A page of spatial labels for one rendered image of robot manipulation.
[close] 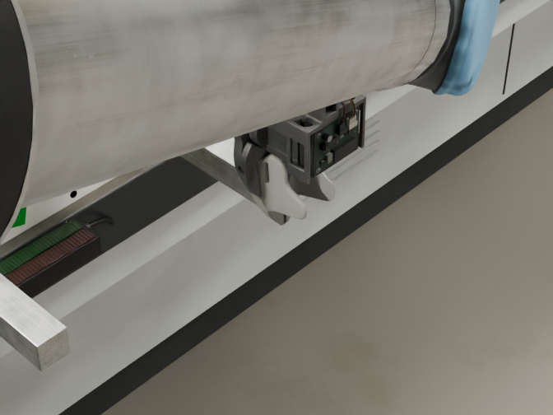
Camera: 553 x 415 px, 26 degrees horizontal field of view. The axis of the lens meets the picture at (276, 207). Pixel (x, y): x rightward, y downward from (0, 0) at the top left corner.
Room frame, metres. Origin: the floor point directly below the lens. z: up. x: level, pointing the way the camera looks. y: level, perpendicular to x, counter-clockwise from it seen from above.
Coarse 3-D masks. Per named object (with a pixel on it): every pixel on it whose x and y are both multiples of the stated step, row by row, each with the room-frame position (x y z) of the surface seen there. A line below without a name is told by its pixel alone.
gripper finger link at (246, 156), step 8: (240, 136) 0.79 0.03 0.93; (248, 136) 0.80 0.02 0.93; (240, 144) 0.79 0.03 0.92; (248, 144) 0.79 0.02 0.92; (256, 144) 0.80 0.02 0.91; (240, 152) 0.79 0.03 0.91; (248, 152) 0.79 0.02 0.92; (256, 152) 0.80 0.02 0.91; (264, 152) 0.80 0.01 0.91; (240, 160) 0.79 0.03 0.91; (248, 160) 0.79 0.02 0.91; (256, 160) 0.80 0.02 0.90; (240, 168) 0.80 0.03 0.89; (248, 168) 0.79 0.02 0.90; (256, 168) 0.80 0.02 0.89; (240, 176) 0.80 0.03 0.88; (248, 176) 0.79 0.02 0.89; (256, 176) 0.80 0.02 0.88; (248, 184) 0.80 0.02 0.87; (256, 184) 0.80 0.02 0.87; (256, 192) 0.80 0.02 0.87
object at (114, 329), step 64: (512, 64) 2.01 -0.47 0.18; (384, 128) 1.73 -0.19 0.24; (448, 128) 1.87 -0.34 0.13; (384, 192) 1.78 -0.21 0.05; (192, 256) 1.39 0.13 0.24; (256, 256) 1.49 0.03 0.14; (64, 320) 1.21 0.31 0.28; (128, 320) 1.29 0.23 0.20; (192, 320) 1.41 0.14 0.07; (0, 384) 1.12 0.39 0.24; (64, 384) 1.20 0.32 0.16; (128, 384) 1.31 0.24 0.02
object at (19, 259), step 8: (64, 224) 0.94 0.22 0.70; (72, 224) 0.94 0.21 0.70; (56, 232) 0.93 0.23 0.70; (64, 232) 0.93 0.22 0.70; (72, 232) 0.93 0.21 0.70; (40, 240) 0.92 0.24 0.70; (48, 240) 0.92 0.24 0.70; (56, 240) 0.92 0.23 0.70; (24, 248) 0.91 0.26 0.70; (32, 248) 0.91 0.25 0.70; (40, 248) 0.91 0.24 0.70; (48, 248) 0.91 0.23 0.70; (16, 256) 0.89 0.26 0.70; (24, 256) 0.89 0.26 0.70; (32, 256) 0.89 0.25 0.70; (0, 264) 0.88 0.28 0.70; (8, 264) 0.88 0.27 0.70; (16, 264) 0.88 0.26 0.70; (0, 272) 0.87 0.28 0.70; (8, 272) 0.87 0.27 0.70
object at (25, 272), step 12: (84, 228) 0.94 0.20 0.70; (72, 240) 0.92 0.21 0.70; (84, 240) 0.92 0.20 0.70; (48, 252) 0.90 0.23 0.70; (60, 252) 0.90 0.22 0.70; (24, 264) 0.88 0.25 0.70; (36, 264) 0.88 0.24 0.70; (48, 264) 0.88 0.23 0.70; (12, 276) 0.86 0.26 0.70; (24, 276) 0.86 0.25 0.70
